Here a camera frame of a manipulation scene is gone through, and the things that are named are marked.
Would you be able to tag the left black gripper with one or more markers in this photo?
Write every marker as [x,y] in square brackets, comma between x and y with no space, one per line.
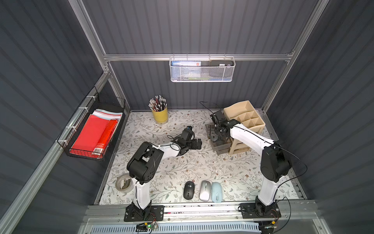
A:
[194,143]

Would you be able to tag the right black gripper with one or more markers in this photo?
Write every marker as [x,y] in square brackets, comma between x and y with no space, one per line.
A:
[217,136]

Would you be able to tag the beige drawer organizer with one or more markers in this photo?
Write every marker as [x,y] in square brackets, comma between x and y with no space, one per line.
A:
[245,113]

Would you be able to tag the black computer mouse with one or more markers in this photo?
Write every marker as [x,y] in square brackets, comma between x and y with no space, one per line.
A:
[189,190]

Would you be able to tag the grey computer mouse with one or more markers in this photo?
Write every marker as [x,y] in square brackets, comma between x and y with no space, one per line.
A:
[205,190]

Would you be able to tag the light blue computer mouse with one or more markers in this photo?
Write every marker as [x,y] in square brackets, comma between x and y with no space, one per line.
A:
[216,192]

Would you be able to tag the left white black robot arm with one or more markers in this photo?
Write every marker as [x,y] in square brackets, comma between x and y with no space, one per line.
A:
[144,164]

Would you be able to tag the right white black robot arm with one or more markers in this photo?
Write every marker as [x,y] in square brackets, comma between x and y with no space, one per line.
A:
[275,163]

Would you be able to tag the yellow pen cup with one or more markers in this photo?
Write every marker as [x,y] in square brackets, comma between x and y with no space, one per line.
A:
[160,117]

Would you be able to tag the bundle of pens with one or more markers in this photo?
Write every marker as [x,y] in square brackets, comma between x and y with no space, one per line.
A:
[158,104]

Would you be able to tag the black device in basket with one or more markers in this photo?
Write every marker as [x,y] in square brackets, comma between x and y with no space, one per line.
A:
[217,63]

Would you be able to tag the blue box in basket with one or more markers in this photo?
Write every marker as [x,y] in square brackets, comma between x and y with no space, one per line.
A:
[185,70]

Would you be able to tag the roll of tape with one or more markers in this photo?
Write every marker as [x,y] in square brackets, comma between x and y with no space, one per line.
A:
[124,183]

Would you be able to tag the white ventilation grille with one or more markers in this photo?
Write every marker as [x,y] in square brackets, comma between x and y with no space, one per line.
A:
[237,227]

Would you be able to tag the small green circuit board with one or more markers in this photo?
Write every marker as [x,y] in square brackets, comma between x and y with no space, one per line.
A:
[146,227]

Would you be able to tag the red folder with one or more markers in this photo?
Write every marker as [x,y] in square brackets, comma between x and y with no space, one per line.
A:
[94,137]

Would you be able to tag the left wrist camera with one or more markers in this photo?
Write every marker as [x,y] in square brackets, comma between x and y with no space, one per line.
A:
[188,134]

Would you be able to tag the white wire wall basket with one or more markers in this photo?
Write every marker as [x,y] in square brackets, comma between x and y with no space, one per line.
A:
[208,73]

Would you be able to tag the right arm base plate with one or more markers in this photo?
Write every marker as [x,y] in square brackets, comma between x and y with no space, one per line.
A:
[257,210]

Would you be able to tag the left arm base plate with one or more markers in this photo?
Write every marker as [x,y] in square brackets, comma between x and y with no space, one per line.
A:
[150,213]

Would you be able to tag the black wire side basket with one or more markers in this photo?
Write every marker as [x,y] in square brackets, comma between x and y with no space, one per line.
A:
[103,105]

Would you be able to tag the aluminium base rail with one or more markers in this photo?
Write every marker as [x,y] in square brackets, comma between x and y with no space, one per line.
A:
[201,212]

